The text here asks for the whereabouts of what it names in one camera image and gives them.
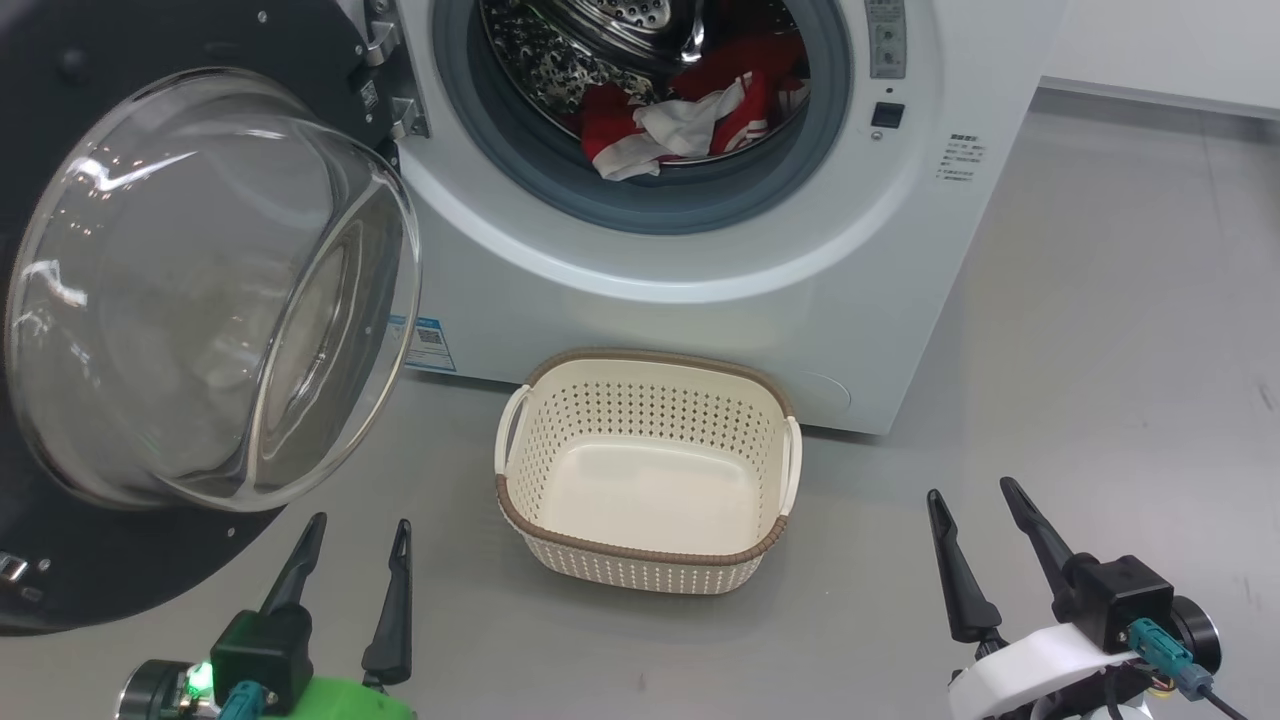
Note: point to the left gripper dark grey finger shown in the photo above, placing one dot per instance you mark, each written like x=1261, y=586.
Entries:
x=395, y=630
x=300, y=570

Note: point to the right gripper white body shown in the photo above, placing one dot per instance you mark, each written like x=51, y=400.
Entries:
x=1020, y=665

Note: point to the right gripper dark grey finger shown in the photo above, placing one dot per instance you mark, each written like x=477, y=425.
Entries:
x=1045, y=550
x=965, y=590

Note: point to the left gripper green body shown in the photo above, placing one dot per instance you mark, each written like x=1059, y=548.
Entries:
x=350, y=700

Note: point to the round glass washer door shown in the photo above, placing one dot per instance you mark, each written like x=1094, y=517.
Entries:
x=200, y=300

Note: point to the red white basketball shorts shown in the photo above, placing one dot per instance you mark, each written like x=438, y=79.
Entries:
x=610, y=130

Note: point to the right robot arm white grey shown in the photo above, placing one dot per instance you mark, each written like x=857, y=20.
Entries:
x=1090, y=705

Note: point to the right gripper black cylinder motor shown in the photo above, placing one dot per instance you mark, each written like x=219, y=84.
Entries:
x=1198, y=630

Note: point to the gripper black cylinder motor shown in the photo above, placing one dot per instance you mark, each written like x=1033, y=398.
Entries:
x=1198, y=630
x=155, y=695

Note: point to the left gripper black cylinder motor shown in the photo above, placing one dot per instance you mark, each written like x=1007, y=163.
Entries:
x=155, y=695

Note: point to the cream perforated laundry basket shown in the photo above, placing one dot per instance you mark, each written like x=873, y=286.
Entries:
x=650, y=490

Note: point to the white front-load washing machine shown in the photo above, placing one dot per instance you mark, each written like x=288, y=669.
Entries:
x=700, y=290

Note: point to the blue energy label sticker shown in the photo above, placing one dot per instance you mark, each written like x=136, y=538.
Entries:
x=430, y=345

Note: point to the grey warning label sticker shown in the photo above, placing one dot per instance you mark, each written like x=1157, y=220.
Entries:
x=886, y=40

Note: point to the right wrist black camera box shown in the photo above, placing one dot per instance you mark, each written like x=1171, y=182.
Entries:
x=1120, y=595

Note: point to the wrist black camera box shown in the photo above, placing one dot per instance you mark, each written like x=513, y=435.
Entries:
x=260, y=650
x=1120, y=595

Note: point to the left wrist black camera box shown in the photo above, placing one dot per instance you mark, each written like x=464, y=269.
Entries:
x=260, y=650

